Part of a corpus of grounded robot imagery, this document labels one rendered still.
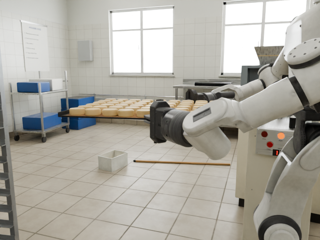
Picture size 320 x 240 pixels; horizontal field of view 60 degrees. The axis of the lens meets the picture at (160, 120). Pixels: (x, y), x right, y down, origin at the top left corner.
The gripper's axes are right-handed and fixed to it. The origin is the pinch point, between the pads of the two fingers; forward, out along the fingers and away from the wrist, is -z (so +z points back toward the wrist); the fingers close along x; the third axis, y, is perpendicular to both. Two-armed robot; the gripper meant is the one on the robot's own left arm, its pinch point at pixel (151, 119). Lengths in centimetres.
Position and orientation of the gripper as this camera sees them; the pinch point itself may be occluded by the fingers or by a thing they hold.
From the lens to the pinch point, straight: 82.6
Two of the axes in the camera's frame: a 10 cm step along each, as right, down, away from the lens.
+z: 5.7, 1.5, -8.1
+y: -8.2, 1.0, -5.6
